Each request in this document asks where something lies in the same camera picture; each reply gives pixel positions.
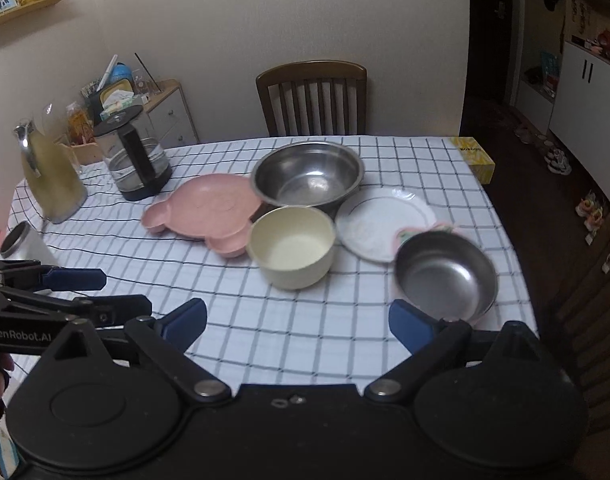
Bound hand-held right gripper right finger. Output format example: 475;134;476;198
365;299;560;402

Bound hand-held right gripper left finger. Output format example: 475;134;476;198
38;298;233;402

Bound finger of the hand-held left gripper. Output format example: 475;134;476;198
0;290;153;328
0;259;107;293

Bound small steel bowl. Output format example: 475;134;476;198
394;231;500;322

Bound white round plate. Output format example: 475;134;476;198
335;187;438;263

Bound pink bear-shaped plate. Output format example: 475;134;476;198
141;174;264;259

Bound large steel bowl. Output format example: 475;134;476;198
250;142;364;216

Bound white steel-rimmed tumbler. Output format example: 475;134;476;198
0;221;61;295

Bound yellow thermos jug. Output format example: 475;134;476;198
12;117;88;224

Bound cream bowl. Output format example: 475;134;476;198
246;206;336;291

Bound wooden desk organizer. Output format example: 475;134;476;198
60;132;106;166

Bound glass electric kettle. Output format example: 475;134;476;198
92;105;173;202

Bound orange snack packet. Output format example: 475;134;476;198
66;102;95;145

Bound yellow tissue box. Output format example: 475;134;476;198
450;136;496;184

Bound white side cabinet with clutter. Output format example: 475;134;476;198
145;79;200;148

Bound yellow lidded tin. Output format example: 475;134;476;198
99;80;136;110

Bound colourful small shoes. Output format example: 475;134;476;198
576;194;606;232

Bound white black sneakers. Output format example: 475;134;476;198
544;147;574;176

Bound dark wooden chair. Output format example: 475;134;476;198
255;61;368;137

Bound white floor cabinet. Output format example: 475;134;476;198
549;40;610;196

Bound wooden wall shelf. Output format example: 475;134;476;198
0;0;73;33

